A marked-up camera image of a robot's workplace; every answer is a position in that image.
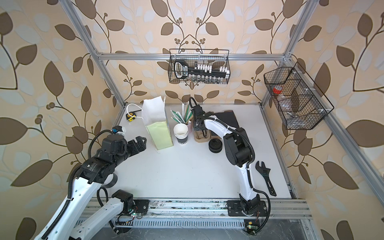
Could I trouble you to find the black wire basket right wall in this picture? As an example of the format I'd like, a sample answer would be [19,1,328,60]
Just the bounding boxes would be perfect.
[264,63,334,130]

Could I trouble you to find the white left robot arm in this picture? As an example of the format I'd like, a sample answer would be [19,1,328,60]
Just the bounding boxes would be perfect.
[36,126,149,240]

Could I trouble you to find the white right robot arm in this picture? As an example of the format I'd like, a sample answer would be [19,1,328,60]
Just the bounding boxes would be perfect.
[189,103,271,236]

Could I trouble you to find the black adjustable wrench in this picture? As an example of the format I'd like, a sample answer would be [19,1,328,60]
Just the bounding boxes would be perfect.
[255,161,277,197]

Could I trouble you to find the stack of black cup lids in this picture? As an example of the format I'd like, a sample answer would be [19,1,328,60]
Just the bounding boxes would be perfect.
[209,139,223,154]

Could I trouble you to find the black wire basket back wall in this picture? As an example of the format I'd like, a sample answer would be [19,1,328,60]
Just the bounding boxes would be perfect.
[168,48,231,85]

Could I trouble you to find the yellow black tape measure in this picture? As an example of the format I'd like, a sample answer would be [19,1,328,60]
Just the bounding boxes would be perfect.
[126,104,142,122]

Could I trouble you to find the black socket set tool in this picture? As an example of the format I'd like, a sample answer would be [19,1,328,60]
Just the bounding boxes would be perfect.
[173,60,231,79]

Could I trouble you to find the grey tape roll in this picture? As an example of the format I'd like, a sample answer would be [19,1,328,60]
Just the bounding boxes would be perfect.
[102,173,118,189]

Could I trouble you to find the brown cardboard cup carrier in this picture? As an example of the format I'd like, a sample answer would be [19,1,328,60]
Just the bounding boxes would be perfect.
[192,118,211,143]

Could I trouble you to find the pink cup with straws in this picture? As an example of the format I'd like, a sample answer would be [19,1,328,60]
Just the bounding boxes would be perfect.
[171,103,193,133]

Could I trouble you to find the black wire basket wall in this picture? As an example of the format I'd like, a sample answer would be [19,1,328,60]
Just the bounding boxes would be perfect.
[168,48,231,85]
[264,63,334,130]

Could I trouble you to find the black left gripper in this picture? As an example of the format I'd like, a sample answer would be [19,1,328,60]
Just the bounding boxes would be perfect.
[111,136,147,169]

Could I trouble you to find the painted paper gift bag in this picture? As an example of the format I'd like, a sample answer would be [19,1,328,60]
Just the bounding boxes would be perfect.
[142,96,174,150]

